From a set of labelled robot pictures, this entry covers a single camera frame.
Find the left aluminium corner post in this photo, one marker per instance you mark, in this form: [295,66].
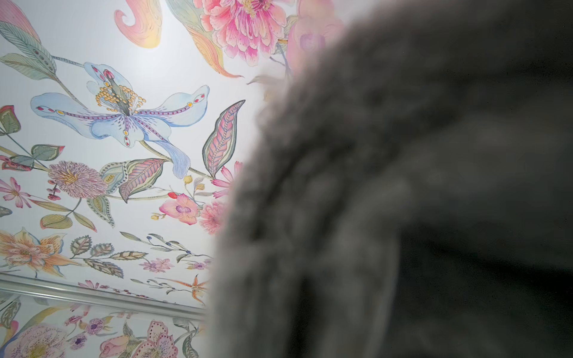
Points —
[62,292]

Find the grey fuzzy blanket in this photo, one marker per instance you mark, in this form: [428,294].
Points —
[410,194]

